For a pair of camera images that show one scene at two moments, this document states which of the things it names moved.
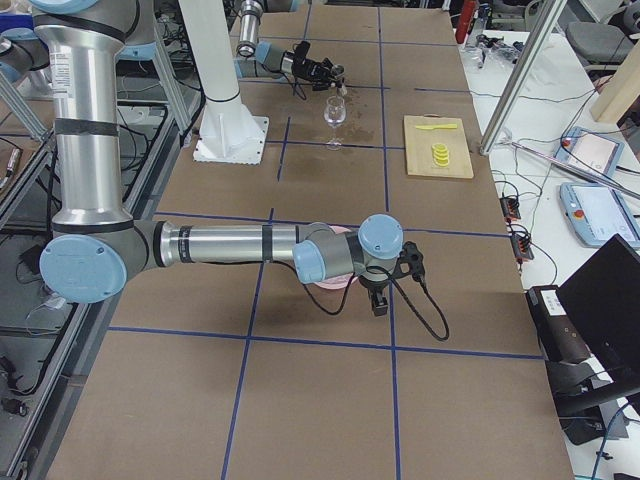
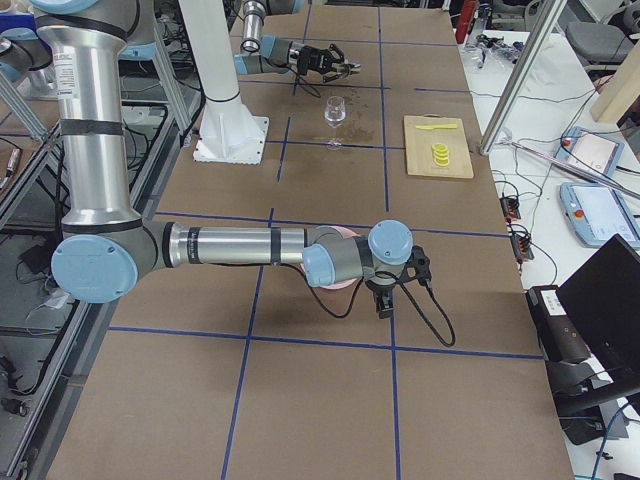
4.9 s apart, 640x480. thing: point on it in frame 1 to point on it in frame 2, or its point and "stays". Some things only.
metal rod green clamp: x=573 y=167 stays
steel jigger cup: x=341 y=89 to x=348 y=69
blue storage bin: x=15 y=20 stays
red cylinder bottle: x=467 y=12 stays
